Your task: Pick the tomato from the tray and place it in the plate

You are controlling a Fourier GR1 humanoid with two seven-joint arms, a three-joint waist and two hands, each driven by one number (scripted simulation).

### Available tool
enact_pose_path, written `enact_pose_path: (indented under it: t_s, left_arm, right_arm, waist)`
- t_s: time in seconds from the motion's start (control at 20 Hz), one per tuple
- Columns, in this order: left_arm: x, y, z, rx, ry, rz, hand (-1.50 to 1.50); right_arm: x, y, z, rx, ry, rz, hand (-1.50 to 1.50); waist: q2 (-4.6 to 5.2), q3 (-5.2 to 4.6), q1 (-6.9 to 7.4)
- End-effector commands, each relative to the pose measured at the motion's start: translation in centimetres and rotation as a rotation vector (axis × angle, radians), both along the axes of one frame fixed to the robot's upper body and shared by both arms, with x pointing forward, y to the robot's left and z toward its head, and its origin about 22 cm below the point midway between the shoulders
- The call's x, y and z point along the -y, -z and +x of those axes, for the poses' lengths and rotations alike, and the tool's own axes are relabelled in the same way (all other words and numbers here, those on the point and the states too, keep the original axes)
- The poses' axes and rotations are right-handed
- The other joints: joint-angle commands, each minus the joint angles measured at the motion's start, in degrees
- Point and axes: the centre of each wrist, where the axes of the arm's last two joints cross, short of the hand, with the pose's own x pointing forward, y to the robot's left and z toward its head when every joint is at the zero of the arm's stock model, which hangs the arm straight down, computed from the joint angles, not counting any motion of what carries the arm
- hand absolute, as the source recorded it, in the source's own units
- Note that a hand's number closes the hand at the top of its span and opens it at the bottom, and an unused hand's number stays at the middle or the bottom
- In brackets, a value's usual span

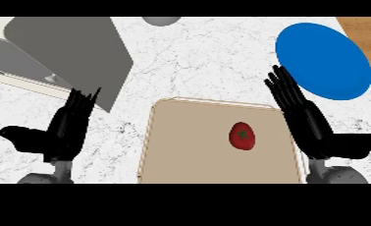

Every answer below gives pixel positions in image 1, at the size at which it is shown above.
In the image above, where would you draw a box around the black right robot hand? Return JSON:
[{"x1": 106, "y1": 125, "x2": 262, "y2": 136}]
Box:
[{"x1": 262, "y1": 64, "x2": 371, "y2": 161}]

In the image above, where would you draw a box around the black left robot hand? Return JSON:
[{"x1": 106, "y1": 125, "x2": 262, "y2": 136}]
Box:
[{"x1": 0, "y1": 86, "x2": 103, "y2": 164}]

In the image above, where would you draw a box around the red tomato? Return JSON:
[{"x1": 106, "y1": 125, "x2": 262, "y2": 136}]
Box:
[{"x1": 228, "y1": 121, "x2": 256, "y2": 151}]

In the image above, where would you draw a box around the beige tray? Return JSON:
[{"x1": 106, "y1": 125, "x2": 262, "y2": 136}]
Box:
[{"x1": 137, "y1": 96, "x2": 311, "y2": 185}]

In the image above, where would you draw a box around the blue plate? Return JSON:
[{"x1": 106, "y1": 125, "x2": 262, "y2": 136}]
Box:
[{"x1": 274, "y1": 22, "x2": 371, "y2": 101}]

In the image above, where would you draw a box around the grey sink basin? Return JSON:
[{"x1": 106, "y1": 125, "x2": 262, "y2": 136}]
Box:
[{"x1": 0, "y1": 38, "x2": 75, "y2": 90}]

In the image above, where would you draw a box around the large flat grey door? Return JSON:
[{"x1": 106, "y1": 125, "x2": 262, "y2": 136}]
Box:
[{"x1": 2, "y1": 17, "x2": 136, "y2": 114}]

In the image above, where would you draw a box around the brown wooden board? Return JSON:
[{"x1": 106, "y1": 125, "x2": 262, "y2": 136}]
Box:
[{"x1": 334, "y1": 17, "x2": 371, "y2": 57}]

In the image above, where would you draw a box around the grey round object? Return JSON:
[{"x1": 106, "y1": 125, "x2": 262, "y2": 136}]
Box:
[{"x1": 140, "y1": 17, "x2": 183, "y2": 28}]

